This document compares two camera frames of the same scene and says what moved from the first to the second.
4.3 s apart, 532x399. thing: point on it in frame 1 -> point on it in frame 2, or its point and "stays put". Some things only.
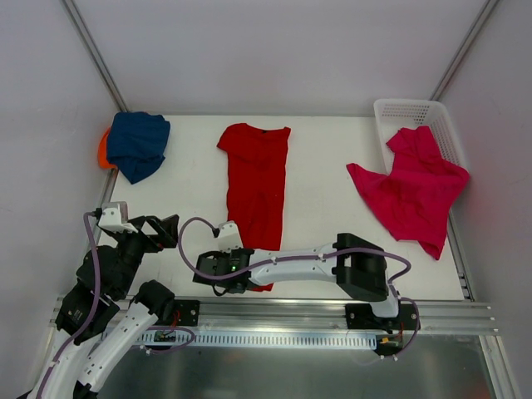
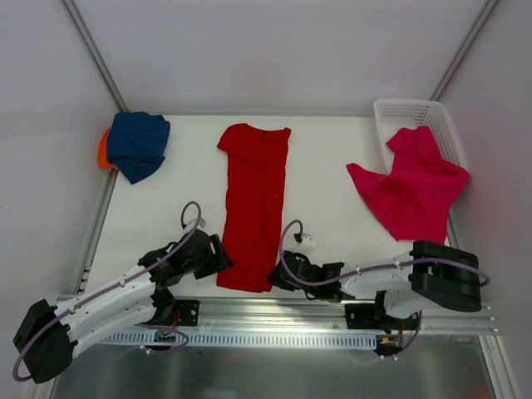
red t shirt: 256,172 stays put
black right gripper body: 204,268 -> 283,274
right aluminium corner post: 464,49 stays put
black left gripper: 154,232 -> 214,258
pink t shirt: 415,199 stays put
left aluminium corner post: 87,40 stays put
